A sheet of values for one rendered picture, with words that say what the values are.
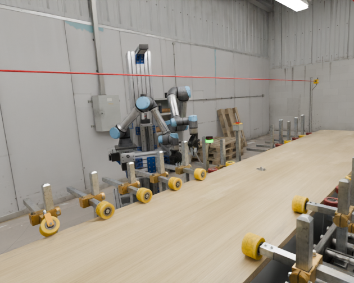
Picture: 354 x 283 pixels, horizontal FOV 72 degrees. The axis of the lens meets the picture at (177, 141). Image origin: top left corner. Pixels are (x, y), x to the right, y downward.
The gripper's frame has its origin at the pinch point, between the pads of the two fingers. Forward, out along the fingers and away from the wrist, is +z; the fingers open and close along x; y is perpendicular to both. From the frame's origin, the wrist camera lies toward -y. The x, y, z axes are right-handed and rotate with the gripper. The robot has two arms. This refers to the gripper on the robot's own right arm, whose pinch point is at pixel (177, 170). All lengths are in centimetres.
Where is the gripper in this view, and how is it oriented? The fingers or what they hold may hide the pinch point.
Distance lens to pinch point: 233.1
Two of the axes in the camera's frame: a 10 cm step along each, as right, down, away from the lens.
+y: -6.9, -0.8, 7.1
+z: 0.6, 9.8, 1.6
